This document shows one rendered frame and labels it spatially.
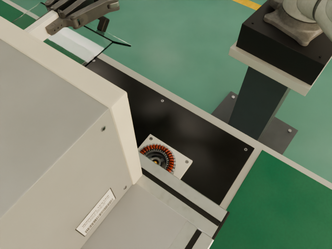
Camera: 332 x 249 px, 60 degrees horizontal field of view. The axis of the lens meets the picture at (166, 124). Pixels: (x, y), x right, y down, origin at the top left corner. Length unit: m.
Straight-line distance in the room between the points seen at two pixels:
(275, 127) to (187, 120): 1.05
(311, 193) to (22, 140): 0.78
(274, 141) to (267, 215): 1.03
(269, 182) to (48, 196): 0.69
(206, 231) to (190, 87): 1.59
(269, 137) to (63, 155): 1.64
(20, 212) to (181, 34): 2.13
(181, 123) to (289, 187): 0.36
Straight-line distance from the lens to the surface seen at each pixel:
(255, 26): 1.09
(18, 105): 0.29
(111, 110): 0.26
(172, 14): 2.48
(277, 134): 1.85
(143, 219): 0.42
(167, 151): 0.79
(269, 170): 0.89
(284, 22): 1.10
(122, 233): 0.42
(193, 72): 2.04
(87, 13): 0.57
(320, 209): 0.90
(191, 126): 0.88
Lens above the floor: 1.53
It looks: 59 degrees down
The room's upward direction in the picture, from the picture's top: straight up
